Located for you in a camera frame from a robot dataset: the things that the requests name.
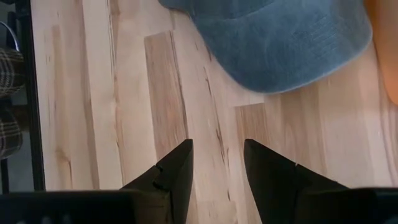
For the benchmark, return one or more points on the blue denim cap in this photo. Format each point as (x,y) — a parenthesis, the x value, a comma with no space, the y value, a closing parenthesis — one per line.
(273,43)

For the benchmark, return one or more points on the orange plastic tray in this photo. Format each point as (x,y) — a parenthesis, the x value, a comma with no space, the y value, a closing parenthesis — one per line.
(387,46)

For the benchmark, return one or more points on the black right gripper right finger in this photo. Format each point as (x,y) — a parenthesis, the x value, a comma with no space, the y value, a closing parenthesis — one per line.
(273,180)

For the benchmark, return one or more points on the plaid fabric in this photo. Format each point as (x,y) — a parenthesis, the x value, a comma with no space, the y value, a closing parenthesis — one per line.
(9,77)

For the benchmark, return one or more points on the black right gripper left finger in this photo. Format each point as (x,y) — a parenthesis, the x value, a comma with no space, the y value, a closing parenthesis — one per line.
(177,174)

